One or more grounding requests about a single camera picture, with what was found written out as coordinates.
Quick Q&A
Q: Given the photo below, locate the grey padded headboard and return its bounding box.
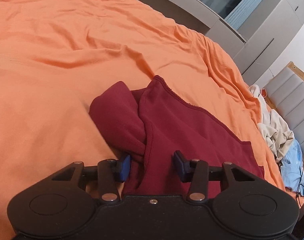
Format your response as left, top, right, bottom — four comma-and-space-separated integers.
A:
264, 67, 304, 157

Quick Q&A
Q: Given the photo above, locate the dark red shirt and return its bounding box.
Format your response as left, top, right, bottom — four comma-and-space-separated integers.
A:
89, 76, 264, 195

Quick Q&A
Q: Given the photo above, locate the orange bed sheet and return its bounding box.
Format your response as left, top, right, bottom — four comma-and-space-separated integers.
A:
0, 0, 284, 239

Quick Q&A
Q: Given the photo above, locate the grey wardrobe cabinet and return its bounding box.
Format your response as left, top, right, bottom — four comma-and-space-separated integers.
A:
233, 0, 304, 85

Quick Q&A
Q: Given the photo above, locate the light blue sweater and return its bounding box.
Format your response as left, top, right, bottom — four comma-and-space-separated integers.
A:
280, 139, 304, 196

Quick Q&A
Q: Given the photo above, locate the grey window bench unit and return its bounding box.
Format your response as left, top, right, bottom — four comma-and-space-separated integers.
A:
139, 0, 246, 57

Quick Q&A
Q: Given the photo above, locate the light blue curtain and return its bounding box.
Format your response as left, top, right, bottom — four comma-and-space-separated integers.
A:
224, 0, 296, 30

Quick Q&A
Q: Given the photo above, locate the wooden bed frame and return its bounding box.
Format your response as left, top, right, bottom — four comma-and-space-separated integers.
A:
286, 61, 304, 81

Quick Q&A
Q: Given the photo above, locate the cream white garment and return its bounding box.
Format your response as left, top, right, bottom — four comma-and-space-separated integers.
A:
249, 85, 294, 163

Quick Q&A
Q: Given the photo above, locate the black cable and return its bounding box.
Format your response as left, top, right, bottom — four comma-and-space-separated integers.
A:
278, 154, 304, 203

